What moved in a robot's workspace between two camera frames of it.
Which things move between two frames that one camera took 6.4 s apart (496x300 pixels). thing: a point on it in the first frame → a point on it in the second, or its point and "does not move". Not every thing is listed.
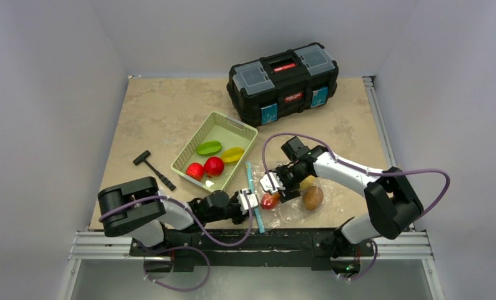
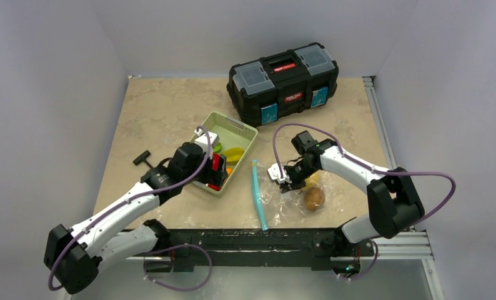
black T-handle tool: x=143 y=157 does not move
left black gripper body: x=233 y=210 → x=204 y=175
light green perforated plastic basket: x=216 y=152 does not move
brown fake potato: x=313 y=197 does not move
